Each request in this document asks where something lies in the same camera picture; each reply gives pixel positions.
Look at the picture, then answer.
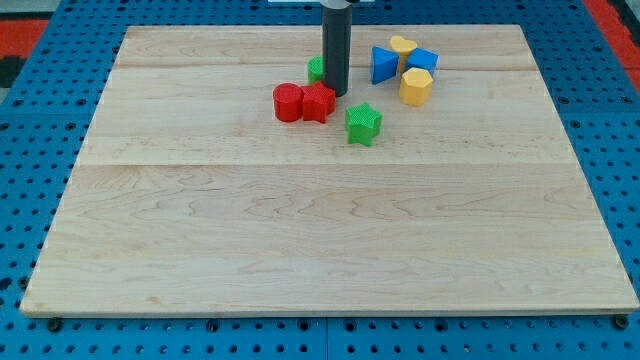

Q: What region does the green circle block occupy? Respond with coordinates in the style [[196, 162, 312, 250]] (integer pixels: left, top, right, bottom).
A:
[[307, 56, 324, 85]]

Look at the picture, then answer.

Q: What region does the red circle block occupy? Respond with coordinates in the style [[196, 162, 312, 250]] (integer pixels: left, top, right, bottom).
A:
[[272, 83, 303, 123]]

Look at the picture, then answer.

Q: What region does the green star block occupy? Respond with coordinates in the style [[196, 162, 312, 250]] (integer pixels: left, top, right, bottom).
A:
[[345, 102, 383, 146]]

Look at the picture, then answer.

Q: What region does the red star block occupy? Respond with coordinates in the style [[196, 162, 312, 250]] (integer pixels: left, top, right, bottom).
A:
[[302, 81, 336, 124]]

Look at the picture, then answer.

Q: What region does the light wooden board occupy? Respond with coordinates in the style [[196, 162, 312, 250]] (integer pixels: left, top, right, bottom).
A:
[[21, 25, 639, 318]]

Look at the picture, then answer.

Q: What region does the blue triangle block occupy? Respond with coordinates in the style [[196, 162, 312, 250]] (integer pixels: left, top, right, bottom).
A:
[[370, 46, 399, 85]]

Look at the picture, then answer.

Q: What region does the yellow hexagon block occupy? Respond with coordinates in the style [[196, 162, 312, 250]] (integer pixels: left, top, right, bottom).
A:
[[399, 68, 434, 106]]

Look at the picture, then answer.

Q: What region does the blue cube block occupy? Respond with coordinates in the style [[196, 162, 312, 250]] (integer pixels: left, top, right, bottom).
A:
[[405, 48, 439, 75]]

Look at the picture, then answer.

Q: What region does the yellow heart block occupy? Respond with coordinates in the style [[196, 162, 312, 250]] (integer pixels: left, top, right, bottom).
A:
[[389, 35, 418, 73]]

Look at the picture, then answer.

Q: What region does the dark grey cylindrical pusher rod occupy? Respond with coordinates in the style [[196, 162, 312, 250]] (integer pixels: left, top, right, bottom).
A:
[[320, 0, 353, 97]]

